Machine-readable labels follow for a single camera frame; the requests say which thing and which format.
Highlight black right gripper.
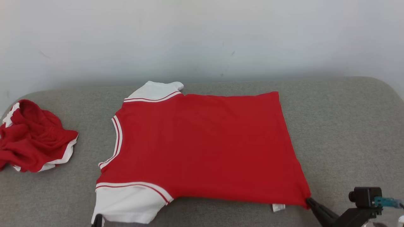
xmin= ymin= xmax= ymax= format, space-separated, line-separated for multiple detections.
xmin=305 ymin=198 xmax=379 ymax=227

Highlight red shorts with white trim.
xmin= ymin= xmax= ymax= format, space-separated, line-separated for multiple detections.
xmin=0 ymin=99 xmax=79 ymax=173

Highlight red jersey with white sleeves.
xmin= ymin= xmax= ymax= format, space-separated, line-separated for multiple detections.
xmin=91 ymin=81 xmax=312 ymax=225

